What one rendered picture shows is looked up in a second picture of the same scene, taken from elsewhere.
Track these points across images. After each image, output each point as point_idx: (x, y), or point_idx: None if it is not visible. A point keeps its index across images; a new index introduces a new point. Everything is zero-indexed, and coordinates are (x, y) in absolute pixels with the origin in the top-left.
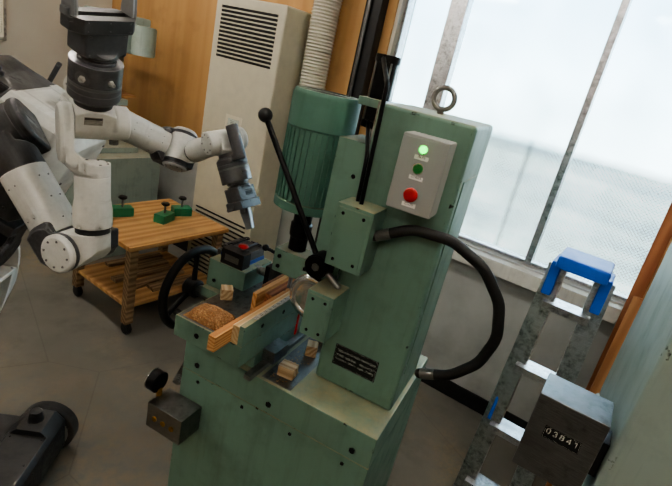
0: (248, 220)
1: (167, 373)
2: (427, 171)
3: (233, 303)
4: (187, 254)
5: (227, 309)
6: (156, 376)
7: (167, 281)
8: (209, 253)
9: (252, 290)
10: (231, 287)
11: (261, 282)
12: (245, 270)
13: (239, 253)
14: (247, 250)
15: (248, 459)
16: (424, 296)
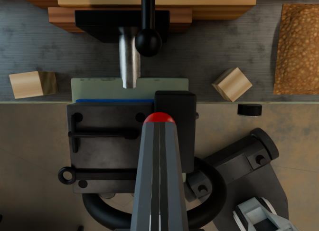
0: (180, 162)
1: (242, 106)
2: None
3: (236, 59)
4: (190, 225)
5: (262, 52)
6: (259, 107)
7: (225, 196)
8: (123, 211)
9: (164, 66)
10: (229, 79)
11: (119, 74)
12: (176, 87)
13: (191, 114)
14: (134, 123)
15: None
16: None
